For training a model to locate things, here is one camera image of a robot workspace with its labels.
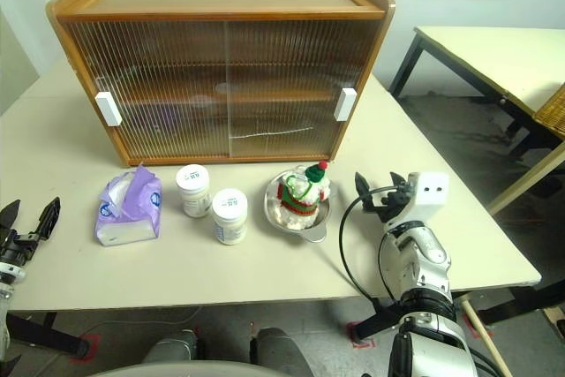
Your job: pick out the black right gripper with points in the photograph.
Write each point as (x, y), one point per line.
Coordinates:
(393, 205)

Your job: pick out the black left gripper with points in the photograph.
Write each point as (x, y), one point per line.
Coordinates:
(15, 246)

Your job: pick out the knitted snowman doll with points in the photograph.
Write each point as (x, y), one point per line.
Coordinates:
(300, 200)

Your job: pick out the purple tissue pack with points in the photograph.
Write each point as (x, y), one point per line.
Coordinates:
(132, 213)

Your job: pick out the white lidded jar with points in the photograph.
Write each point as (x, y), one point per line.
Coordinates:
(193, 191)
(229, 218)

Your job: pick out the ribbed clear sliding door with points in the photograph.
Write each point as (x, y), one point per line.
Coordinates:
(154, 63)
(287, 63)

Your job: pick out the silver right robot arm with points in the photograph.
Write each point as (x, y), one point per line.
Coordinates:
(424, 262)

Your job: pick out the black table leg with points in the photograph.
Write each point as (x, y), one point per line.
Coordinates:
(44, 335)
(525, 297)

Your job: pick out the red floor tape mark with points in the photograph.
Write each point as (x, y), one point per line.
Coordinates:
(368, 344)
(469, 319)

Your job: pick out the cream table with black legs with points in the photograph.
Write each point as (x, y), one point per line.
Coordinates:
(499, 55)

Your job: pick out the wooden stick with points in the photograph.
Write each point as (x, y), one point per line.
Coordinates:
(483, 337)

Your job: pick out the wicker basket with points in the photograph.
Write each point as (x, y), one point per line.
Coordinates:
(552, 112)

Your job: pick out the dark grey rounded shape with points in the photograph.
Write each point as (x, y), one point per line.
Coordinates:
(278, 346)

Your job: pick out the pale grey curved shell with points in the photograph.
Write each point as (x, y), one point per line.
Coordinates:
(198, 370)

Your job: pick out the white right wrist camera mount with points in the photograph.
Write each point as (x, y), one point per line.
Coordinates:
(430, 200)

